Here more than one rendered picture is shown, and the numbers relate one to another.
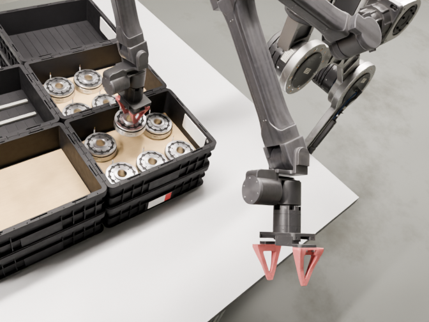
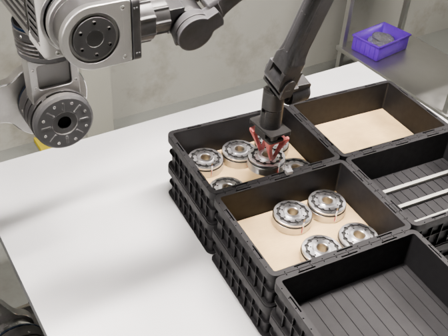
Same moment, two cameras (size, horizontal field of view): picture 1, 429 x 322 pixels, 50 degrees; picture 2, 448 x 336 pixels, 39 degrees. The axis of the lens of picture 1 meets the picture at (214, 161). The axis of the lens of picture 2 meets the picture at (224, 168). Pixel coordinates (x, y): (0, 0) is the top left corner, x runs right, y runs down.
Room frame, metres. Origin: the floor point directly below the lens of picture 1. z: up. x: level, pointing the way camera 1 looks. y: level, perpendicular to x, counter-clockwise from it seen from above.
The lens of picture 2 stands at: (2.34, 0.71, 1.96)
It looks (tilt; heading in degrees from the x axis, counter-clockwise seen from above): 38 degrees down; 202
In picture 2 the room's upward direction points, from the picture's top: 4 degrees clockwise
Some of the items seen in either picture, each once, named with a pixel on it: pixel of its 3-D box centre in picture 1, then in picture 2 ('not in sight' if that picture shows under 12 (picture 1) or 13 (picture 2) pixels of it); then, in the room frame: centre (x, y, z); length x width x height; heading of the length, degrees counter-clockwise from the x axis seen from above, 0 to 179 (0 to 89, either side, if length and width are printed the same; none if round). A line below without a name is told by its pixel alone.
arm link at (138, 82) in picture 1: (133, 76); (275, 97); (1.02, 0.30, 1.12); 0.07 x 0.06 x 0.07; 146
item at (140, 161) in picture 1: (152, 162); (239, 150); (0.94, 0.19, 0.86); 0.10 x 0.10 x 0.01
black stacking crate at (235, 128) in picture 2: (140, 145); (251, 162); (0.99, 0.25, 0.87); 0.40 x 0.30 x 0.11; 141
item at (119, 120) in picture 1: (130, 119); (267, 156); (1.03, 0.30, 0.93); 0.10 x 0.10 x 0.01
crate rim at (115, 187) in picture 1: (142, 135); (252, 148); (0.99, 0.25, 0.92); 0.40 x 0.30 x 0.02; 141
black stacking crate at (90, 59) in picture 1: (96, 88); (308, 229); (1.18, 0.48, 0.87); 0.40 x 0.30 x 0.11; 141
